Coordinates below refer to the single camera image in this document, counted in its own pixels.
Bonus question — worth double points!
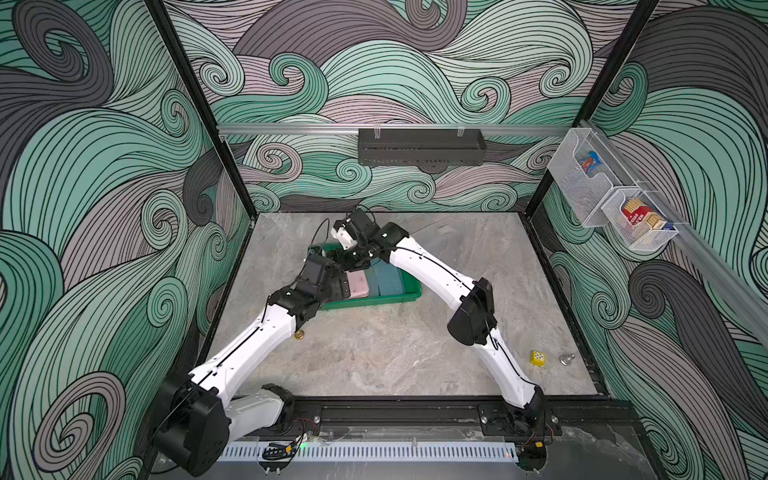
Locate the opaque pink pencil case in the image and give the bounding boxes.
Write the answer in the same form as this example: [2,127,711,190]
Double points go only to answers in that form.
[347,270,370,299]

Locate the teal ribbed pencil case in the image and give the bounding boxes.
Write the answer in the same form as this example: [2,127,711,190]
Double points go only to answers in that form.
[365,261,404,297]

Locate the green storage tray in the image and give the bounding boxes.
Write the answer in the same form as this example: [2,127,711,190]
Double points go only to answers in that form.
[321,259,422,310]

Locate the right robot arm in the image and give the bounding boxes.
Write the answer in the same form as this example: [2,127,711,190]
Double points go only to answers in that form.
[330,209,545,435]

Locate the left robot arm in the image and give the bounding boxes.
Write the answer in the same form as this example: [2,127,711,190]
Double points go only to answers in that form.
[149,253,346,477]

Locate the yellow die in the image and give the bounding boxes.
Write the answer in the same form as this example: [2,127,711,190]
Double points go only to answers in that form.
[530,350,547,367]

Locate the small silver weight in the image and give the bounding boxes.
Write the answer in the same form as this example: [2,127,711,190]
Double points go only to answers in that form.
[559,354,576,366]

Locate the blue red item in bin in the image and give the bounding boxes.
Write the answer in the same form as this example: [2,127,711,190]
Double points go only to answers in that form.
[578,150,603,178]

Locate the red yellow boxes in bin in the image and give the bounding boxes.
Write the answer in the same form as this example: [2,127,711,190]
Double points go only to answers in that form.
[621,198,674,231]

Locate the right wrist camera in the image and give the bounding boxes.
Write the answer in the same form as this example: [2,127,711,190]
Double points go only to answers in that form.
[331,220,357,250]

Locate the black wall shelf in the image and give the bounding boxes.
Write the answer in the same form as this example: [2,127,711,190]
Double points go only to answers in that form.
[357,129,488,169]

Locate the white slotted cable duct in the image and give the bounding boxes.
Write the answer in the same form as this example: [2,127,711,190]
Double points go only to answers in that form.
[218,442,518,464]

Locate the aluminium rail back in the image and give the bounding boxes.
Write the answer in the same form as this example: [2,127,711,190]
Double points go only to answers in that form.
[217,122,571,137]

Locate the aluminium rail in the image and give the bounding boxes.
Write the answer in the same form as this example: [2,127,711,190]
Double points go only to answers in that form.
[579,120,767,346]
[217,122,571,137]

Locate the clear wall bin upper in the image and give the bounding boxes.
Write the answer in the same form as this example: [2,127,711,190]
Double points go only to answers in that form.
[548,128,618,228]

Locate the clear wall bin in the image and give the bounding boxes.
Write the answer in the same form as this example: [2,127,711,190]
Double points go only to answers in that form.
[548,128,618,228]
[601,187,678,252]

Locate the clear wall bin lower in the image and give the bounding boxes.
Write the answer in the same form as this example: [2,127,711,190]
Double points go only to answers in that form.
[601,187,678,252]

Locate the aluminium rail right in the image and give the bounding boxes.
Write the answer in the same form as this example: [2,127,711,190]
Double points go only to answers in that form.
[579,120,767,346]

